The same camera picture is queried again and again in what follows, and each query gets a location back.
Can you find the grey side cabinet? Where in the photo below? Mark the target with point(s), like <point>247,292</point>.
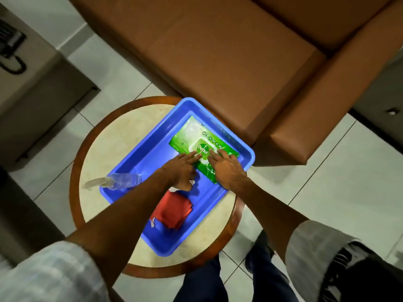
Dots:
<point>37,100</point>

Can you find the round wood rimmed table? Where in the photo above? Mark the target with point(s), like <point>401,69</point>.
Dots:
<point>107,147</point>

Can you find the person's left hand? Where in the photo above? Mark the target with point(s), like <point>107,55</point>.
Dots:
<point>178,171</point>

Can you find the person's right forearm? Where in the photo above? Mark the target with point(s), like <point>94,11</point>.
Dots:
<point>267,210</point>

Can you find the black striped garment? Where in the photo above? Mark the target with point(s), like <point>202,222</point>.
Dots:
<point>368,276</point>

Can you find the green wet wipes packet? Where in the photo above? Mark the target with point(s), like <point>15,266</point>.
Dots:
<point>189,139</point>

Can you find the white paper scrap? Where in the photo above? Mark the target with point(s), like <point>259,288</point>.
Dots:
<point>173,189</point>

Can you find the person's right hand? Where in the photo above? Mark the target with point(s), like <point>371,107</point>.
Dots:
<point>228,171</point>

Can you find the brown leather sofa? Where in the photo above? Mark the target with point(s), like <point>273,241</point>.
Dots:
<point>239,56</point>

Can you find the blue plastic tray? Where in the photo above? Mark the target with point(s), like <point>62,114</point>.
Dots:
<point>151,160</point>

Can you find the person's left forearm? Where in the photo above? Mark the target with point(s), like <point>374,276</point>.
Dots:
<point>122,216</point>

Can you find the grey cabinet with knob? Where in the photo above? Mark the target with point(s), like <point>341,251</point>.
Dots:
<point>381,100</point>

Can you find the black shoe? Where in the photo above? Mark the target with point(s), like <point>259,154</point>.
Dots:
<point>259,245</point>

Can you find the dark blue jeans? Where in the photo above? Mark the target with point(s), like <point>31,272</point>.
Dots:
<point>267,283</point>

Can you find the white shirt sleeve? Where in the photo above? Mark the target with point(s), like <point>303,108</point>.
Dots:
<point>311,257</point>
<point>50,273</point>

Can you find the clear spray bottle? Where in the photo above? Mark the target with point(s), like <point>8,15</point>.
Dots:
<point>121,181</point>

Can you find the person's right fingers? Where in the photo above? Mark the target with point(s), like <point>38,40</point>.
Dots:
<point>220,155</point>

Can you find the person's left thumb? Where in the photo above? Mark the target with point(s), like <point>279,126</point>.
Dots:
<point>190,183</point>

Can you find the red folded cloth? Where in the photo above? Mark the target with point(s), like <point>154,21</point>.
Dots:
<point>173,209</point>

